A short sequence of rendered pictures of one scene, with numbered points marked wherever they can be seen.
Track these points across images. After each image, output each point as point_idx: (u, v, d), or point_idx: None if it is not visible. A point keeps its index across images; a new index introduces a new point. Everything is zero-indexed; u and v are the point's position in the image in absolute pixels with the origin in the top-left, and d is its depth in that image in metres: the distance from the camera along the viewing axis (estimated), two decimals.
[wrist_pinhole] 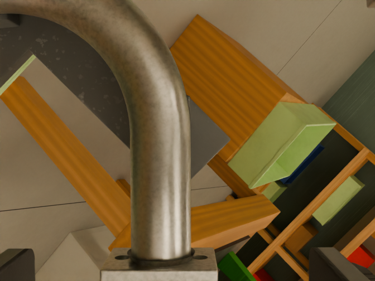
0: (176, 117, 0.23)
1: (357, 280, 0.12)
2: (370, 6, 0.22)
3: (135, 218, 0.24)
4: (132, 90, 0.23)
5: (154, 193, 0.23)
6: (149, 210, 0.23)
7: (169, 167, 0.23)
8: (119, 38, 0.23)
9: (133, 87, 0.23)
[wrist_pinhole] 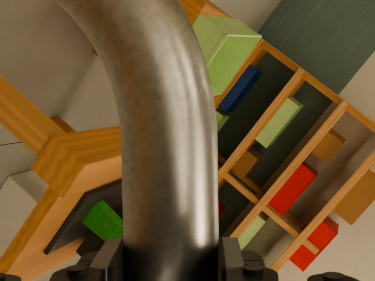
0: (196, 115, 0.14)
1: (234, 263, 0.13)
2: None
3: (130, 280, 0.15)
4: (123, 71, 0.14)
5: (160, 241, 0.14)
6: (153, 269, 0.14)
7: (185, 198, 0.14)
8: None
9: (125, 67, 0.14)
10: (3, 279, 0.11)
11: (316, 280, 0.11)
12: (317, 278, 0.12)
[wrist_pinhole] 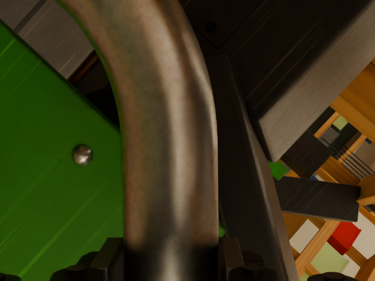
0: (196, 115, 0.14)
1: (234, 263, 0.13)
2: None
3: (130, 280, 0.15)
4: (123, 71, 0.14)
5: (160, 241, 0.14)
6: (153, 269, 0.14)
7: (185, 198, 0.14)
8: None
9: (125, 67, 0.14)
10: (3, 279, 0.11)
11: (316, 280, 0.11)
12: (317, 278, 0.12)
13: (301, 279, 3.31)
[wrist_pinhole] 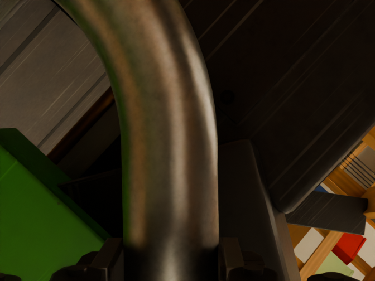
0: (196, 115, 0.14)
1: (234, 263, 0.13)
2: None
3: (130, 280, 0.15)
4: (123, 71, 0.14)
5: (160, 241, 0.14)
6: (153, 269, 0.14)
7: (185, 198, 0.14)
8: None
9: (125, 67, 0.14)
10: (3, 279, 0.11)
11: (316, 280, 0.11)
12: (317, 278, 0.12)
13: None
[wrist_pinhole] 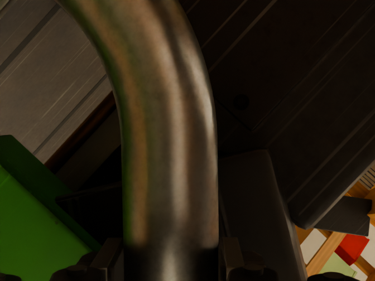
0: (196, 115, 0.14)
1: (234, 263, 0.13)
2: None
3: (130, 280, 0.15)
4: (123, 71, 0.14)
5: (160, 241, 0.14)
6: (153, 269, 0.14)
7: (184, 198, 0.14)
8: None
9: (125, 67, 0.14)
10: (3, 279, 0.11)
11: (316, 280, 0.11)
12: (317, 278, 0.12)
13: None
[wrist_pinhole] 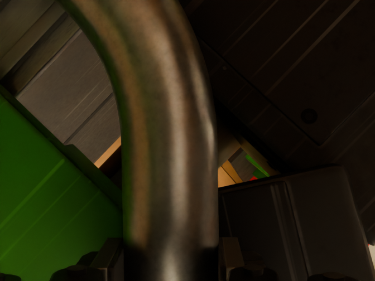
0: (196, 115, 0.14)
1: (234, 263, 0.13)
2: None
3: (130, 280, 0.15)
4: (123, 71, 0.14)
5: (160, 241, 0.14)
6: (153, 269, 0.14)
7: (184, 198, 0.14)
8: None
9: (125, 67, 0.14)
10: (3, 279, 0.11)
11: (316, 280, 0.11)
12: (317, 278, 0.12)
13: None
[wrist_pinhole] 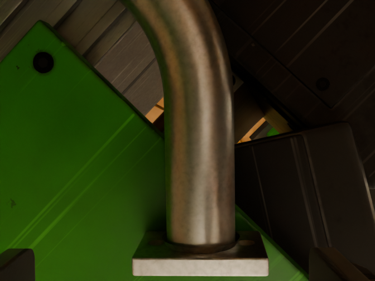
0: (218, 80, 0.20)
1: (357, 280, 0.12)
2: None
3: (171, 198, 0.20)
4: (166, 48, 0.20)
5: (193, 169, 0.20)
6: (188, 188, 0.20)
7: (210, 139, 0.20)
8: None
9: (167, 45, 0.20)
10: None
11: None
12: None
13: None
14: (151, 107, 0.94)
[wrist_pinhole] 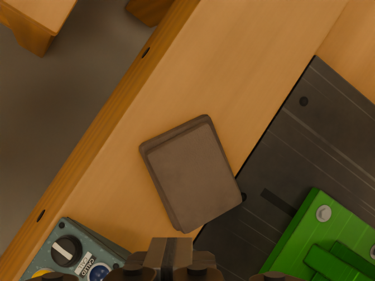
0: None
1: (181, 264, 0.13)
2: None
3: None
4: None
5: None
6: None
7: None
8: None
9: None
10: (60, 279, 0.11)
11: (258, 280, 0.11)
12: (258, 279, 0.12)
13: None
14: None
